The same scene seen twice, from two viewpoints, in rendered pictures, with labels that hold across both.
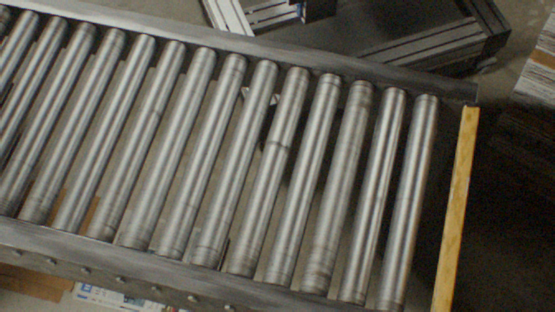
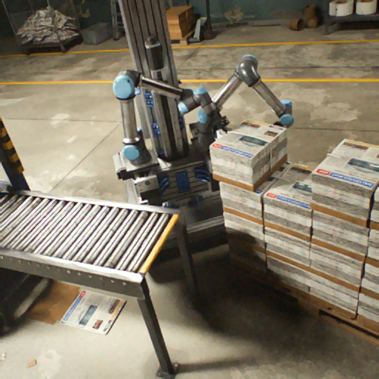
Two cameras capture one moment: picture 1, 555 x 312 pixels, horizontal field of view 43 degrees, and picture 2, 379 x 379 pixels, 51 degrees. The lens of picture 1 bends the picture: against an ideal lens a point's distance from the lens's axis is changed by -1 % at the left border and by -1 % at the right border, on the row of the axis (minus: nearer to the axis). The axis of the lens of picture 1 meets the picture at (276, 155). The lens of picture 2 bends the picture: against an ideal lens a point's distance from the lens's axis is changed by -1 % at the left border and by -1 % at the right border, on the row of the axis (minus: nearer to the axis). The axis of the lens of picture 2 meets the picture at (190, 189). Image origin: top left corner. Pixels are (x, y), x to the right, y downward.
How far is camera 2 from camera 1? 127 cm
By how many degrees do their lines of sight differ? 27
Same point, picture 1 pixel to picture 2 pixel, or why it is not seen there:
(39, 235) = (27, 255)
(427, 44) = (212, 223)
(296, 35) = not seen: hidden behind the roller
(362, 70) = (144, 208)
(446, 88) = (171, 211)
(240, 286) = (83, 266)
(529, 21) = not seen: hidden behind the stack
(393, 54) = (197, 226)
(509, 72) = not seen: hidden behind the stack
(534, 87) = (229, 223)
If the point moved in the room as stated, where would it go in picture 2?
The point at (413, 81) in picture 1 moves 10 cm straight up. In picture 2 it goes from (161, 209) to (157, 195)
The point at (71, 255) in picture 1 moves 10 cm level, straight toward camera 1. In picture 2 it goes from (35, 259) to (39, 270)
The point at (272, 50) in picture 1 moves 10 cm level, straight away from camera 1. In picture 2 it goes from (118, 204) to (121, 194)
